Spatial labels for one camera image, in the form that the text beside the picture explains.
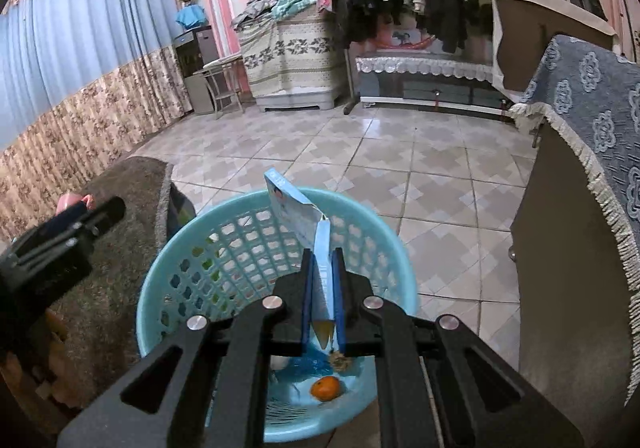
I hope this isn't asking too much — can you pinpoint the pile of clothes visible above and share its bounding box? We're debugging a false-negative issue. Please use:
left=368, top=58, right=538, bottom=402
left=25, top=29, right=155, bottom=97
left=235, top=0, right=321, bottom=31

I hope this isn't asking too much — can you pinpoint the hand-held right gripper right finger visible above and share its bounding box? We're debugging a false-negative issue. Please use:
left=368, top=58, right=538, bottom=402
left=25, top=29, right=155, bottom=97
left=331, top=247, right=585, bottom=448

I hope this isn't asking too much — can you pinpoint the low glass stand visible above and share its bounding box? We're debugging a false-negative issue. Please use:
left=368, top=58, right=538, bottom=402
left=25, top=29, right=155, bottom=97
left=355, top=55, right=512, bottom=118

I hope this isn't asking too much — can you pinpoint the brown cabinet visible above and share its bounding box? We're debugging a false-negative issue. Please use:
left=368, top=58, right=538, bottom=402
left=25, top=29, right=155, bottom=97
left=510, top=120, right=640, bottom=434

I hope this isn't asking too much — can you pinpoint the blue floral curtain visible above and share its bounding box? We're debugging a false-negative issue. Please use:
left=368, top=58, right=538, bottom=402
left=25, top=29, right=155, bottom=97
left=0, top=0, right=193, bottom=209

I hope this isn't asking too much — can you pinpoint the blue white paper box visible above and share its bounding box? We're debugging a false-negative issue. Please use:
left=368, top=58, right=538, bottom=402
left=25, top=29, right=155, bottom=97
left=263, top=168, right=333, bottom=349

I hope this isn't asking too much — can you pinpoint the metal clothes rack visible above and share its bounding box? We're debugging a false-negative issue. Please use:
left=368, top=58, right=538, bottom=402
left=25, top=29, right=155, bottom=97
left=325, top=0, right=556, bottom=116

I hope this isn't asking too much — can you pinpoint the mandarin orange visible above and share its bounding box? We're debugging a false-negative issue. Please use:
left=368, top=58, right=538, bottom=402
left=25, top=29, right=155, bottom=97
left=310, top=375, right=346, bottom=401

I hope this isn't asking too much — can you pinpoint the patterned knit blanket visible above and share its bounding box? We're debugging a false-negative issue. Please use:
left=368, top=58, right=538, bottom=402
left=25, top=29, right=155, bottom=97
left=235, top=13, right=351, bottom=99

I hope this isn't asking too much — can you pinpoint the beige framed board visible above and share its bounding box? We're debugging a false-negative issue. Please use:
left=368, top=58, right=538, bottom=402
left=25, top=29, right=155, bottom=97
left=490, top=0, right=621, bottom=94

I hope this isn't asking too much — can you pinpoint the white lace cloth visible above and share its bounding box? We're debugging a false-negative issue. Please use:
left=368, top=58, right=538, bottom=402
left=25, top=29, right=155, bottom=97
left=356, top=55, right=501, bottom=84

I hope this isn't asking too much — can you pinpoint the light blue plastic basket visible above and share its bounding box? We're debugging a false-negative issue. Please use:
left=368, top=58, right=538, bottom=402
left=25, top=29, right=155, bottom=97
left=136, top=187, right=420, bottom=444

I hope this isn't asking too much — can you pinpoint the blue plastic bag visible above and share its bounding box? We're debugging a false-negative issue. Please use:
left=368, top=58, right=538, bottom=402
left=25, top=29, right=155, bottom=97
left=285, top=345, right=373, bottom=379

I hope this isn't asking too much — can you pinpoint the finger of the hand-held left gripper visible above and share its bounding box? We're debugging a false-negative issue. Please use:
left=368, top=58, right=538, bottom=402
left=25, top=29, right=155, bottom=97
left=56, top=197, right=127, bottom=235

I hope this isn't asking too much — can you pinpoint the blue wrapped potted plant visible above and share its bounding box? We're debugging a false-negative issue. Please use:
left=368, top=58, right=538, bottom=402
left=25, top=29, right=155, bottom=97
left=175, top=0, right=208, bottom=29

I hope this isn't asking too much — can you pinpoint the grey water dispenser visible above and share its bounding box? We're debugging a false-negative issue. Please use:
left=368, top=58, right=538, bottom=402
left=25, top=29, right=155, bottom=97
left=172, top=25, right=221, bottom=116

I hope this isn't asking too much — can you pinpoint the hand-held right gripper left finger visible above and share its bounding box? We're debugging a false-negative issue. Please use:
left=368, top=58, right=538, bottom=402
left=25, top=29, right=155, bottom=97
left=56, top=248, right=316, bottom=448

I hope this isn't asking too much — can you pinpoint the pink mug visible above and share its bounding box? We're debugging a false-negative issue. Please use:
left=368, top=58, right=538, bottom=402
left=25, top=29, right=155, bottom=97
left=56, top=193, right=95, bottom=215

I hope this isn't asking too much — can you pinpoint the blue patterned fringed cloth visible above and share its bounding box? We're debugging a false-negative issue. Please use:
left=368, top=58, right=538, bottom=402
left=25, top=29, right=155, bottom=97
left=509, top=34, right=640, bottom=291

